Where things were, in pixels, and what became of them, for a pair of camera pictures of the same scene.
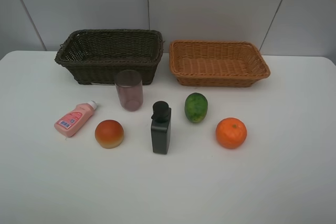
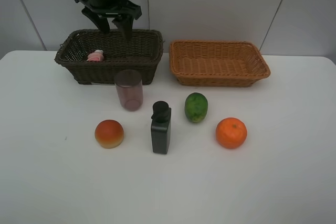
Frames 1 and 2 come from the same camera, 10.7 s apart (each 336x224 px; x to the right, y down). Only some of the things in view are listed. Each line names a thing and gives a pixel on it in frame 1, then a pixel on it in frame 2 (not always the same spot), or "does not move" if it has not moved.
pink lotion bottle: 66,125 → 97,56
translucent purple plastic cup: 129,86 does not move
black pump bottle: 160,127 does not move
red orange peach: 109,134 does not move
